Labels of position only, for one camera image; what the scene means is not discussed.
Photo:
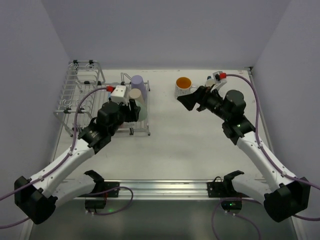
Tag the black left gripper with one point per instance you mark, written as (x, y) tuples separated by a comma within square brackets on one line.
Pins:
[(133, 111)]

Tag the beige plastic cup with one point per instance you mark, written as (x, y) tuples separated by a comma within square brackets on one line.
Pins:
[(136, 95)]

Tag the silver wire dish rack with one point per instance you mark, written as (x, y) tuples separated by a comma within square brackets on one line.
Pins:
[(81, 78)]

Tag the green plastic cup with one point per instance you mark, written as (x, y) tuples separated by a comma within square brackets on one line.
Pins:
[(143, 113)]

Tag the aluminium mounting rail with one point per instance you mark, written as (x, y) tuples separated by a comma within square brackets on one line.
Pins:
[(172, 189)]

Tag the floral white mug orange inside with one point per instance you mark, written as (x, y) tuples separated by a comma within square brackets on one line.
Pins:
[(184, 86)]

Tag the purple plastic cup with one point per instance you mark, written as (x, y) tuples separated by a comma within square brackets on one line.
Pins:
[(137, 82)]

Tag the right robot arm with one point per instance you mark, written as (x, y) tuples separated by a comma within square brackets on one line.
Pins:
[(283, 194)]

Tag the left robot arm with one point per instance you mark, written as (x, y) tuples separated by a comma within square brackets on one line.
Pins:
[(39, 195)]

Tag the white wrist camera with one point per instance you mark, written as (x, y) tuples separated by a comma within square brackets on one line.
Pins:
[(120, 94), (220, 79)]

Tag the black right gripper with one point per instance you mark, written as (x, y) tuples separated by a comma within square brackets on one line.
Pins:
[(201, 97)]

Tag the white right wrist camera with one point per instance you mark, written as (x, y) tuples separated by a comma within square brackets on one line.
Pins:
[(220, 79)]

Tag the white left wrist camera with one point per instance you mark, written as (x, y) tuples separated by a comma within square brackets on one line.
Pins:
[(120, 94)]

